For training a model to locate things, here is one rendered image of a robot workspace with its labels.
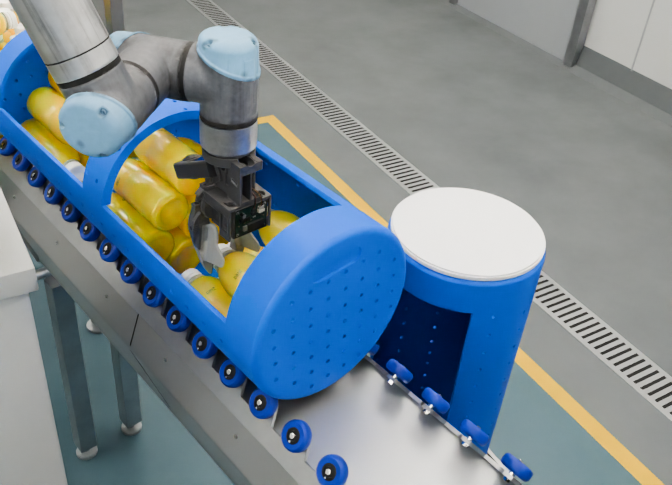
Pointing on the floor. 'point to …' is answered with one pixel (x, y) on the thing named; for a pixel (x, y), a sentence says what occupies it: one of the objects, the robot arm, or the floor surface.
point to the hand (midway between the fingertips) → (220, 257)
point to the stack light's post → (113, 5)
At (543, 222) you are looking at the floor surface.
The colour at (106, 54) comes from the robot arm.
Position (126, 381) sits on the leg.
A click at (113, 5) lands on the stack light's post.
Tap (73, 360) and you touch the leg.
